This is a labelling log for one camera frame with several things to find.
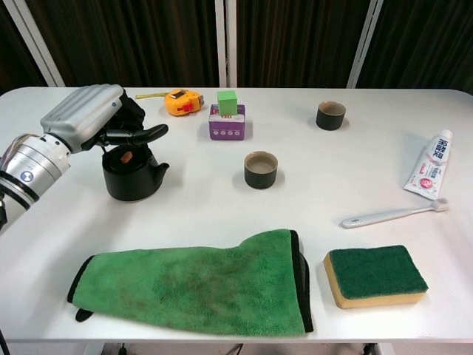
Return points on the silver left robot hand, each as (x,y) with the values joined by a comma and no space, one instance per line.
(81,114)

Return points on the white toothbrush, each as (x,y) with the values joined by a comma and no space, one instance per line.
(388,215)

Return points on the green microfibre cloth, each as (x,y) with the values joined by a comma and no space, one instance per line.
(192,284)

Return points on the green yellow sponge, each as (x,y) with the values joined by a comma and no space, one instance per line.
(377,275)

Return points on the black curtain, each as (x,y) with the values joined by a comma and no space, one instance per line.
(15,59)
(129,37)
(295,37)
(425,40)

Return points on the white toothpaste tube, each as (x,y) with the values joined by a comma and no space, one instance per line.
(428,166)

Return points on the white partition post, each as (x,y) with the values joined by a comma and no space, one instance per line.
(224,40)
(364,40)
(37,40)

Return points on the green cube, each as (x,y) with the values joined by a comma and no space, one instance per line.
(227,103)

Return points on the empty dark cup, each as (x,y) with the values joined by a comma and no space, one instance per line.
(330,120)

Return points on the brown cup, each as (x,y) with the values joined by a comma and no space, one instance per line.
(260,174)

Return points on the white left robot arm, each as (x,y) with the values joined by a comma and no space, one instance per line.
(29,166)

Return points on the orange tape measure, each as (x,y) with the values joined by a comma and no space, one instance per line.
(177,103)

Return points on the purple box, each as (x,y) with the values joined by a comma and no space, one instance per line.
(226,129)

